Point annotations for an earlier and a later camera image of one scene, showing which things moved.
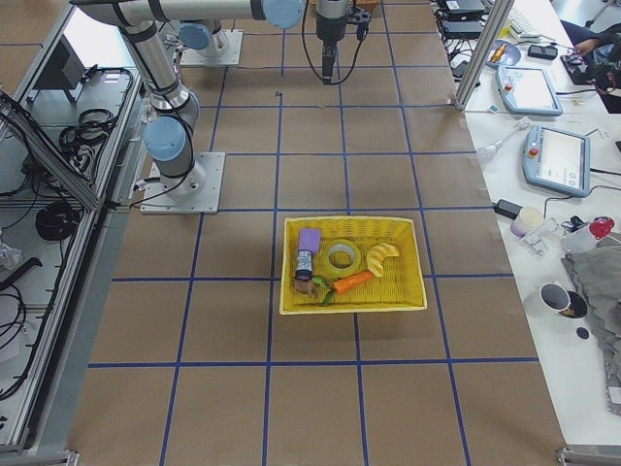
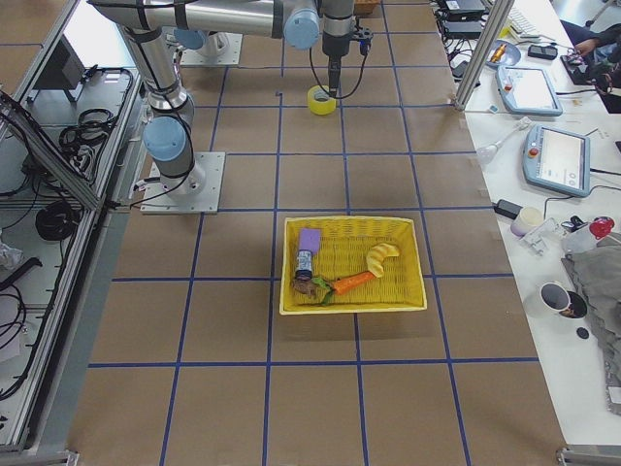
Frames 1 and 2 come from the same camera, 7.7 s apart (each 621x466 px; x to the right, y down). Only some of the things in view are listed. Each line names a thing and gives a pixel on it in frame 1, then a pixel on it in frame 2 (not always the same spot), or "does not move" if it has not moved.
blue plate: [509, 56] does not move
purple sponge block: [310, 239] does not move
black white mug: [567, 303] does not move
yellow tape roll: [345, 246] -> [319, 101]
